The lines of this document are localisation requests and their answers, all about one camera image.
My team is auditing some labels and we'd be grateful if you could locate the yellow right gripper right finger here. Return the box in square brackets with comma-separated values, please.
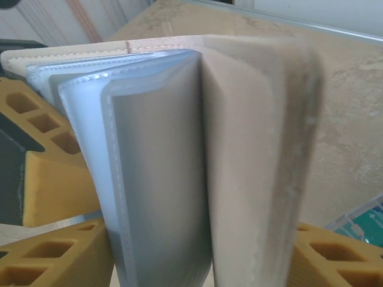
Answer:
[294, 222, 383, 287]

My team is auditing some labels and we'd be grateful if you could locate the beige card holder wallet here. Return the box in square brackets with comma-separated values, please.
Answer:
[0, 34, 327, 287]

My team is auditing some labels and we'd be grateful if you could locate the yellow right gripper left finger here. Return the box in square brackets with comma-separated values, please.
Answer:
[0, 217, 115, 287]

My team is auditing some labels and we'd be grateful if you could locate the aluminium table edge rail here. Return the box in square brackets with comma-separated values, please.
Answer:
[206, 0, 383, 42]

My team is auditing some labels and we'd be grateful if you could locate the teal VIP card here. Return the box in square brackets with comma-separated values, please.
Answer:
[335, 206, 383, 249]

